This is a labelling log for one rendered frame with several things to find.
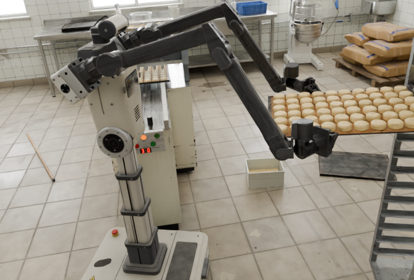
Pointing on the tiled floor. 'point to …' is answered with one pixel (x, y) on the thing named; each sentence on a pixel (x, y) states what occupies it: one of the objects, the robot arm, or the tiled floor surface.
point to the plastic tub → (264, 173)
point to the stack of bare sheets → (354, 165)
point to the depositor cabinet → (178, 120)
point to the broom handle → (40, 158)
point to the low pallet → (369, 74)
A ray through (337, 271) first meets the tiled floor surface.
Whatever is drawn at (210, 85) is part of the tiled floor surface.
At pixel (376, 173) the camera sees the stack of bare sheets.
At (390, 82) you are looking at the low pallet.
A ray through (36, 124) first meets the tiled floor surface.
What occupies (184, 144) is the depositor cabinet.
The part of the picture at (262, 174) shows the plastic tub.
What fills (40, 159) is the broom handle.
